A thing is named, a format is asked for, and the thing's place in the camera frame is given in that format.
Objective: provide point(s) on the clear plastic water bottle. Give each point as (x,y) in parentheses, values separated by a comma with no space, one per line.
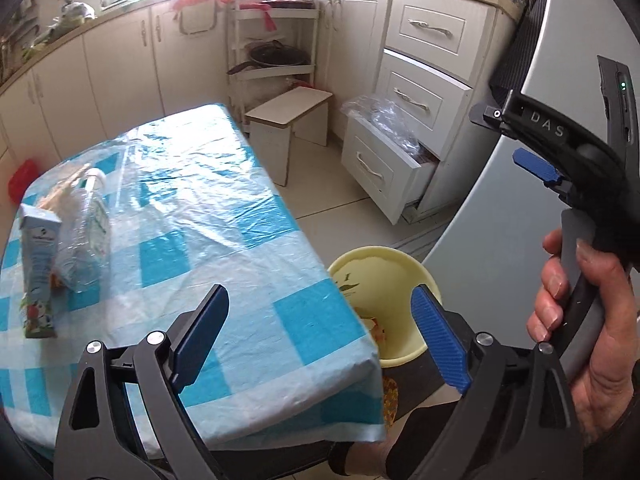
(85,237)

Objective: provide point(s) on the white tissue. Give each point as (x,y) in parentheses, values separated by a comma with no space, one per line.
(56,198)

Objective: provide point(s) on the colourful patterned slipper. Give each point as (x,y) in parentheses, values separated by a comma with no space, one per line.
(390,401)

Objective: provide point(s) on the blue checkered tablecloth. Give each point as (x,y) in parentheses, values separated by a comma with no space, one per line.
(189,208)

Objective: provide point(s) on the white refrigerator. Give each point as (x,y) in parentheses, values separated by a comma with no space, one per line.
(486,261)

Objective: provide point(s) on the white hanging cutting board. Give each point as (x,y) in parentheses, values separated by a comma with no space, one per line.
(195,16)

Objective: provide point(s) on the open white bottom drawer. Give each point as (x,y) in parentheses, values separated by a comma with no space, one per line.
(393,178)

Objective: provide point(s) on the small wooden stool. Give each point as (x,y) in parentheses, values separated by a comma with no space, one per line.
(299,113)

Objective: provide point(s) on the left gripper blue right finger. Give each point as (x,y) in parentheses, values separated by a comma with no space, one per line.
(447,350)

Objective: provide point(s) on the white corner shelf rack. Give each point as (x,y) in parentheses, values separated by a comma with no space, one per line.
(295,23)

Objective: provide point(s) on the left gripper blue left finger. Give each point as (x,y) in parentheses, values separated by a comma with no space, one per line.
(195,336)

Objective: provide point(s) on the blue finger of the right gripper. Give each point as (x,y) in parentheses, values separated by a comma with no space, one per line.
(536,166)

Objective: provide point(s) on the black pan on shelf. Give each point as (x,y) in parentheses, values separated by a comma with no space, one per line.
(272,54)

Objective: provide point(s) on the red trash bin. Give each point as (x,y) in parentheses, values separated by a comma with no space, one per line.
(26,173)

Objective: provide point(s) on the yellow plastic trash bucket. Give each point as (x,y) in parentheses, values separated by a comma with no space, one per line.
(377,282)

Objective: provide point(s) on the clear plastic bag in drawer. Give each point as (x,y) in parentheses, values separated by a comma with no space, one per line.
(387,117)

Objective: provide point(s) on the person right hand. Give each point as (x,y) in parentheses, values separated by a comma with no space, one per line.
(603,390)

